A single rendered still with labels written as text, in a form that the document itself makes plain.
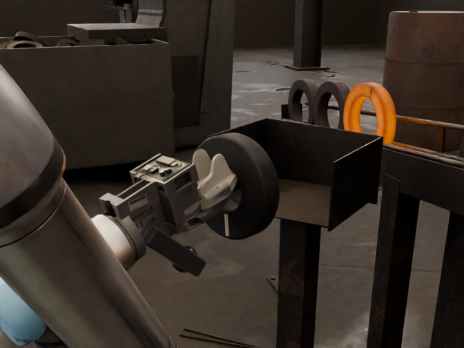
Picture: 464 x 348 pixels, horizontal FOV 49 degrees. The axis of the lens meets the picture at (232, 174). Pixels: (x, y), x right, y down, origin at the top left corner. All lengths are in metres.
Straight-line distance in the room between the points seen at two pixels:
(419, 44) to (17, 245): 3.28
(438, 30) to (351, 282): 2.00
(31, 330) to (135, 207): 0.17
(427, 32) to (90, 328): 3.22
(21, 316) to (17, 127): 0.28
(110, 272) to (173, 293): 1.41
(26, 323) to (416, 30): 3.19
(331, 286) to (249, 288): 0.29
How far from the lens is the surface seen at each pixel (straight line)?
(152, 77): 2.78
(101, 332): 0.44
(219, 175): 0.69
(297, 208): 0.94
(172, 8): 3.29
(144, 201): 0.62
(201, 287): 1.85
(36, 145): 0.33
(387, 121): 1.23
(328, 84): 1.45
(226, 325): 1.66
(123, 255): 0.60
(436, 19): 3.49
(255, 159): 0.69
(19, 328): 0.57
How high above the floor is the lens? 0.96
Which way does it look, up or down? 19 degrees down
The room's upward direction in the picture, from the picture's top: straight up
